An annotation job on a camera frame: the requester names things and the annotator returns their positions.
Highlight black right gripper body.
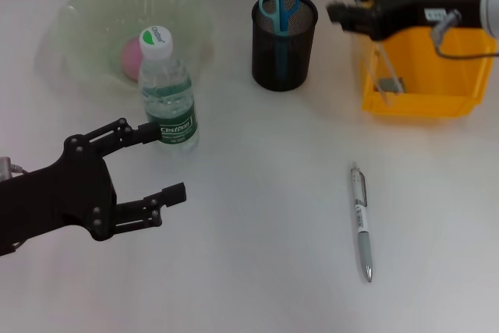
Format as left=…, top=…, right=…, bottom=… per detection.
left=370, top=0, right=490, bottom=42

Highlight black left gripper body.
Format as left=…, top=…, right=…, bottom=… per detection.
left=0, top=133, right=119, bottom=256

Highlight clear water bottle green label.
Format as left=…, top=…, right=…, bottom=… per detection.
left=138, top=25, right=200, bottom=154

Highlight clear plastic ruler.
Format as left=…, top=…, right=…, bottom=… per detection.
left=323, top=0, right=405, bottom=107

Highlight blue scissors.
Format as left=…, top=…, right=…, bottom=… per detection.
left=259, top=0, right=301, bottom=81

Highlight pink peach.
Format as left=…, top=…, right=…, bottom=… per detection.
left=120, top=36, right=143, bottom=83

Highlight green plastic wrapper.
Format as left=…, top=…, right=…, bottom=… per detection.
left=376, top=77, right=405, bottom=95

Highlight white grey ballpoint pen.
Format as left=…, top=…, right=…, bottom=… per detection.
left=349, top=161, right=374, bottom=284

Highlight black mesh pen holder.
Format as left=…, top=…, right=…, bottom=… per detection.
left=251, top=0, right=319, bottom=92

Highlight pale green glass fruit plate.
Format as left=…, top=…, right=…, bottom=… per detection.
left=58, top=0, right=215, bottom=94

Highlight yellow plastic bin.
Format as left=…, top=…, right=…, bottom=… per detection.
left=356, top=0, right=498, bottom=118

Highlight right arm cable silver plugs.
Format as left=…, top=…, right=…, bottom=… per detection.
left=430, top=8, right=499, bottom=60

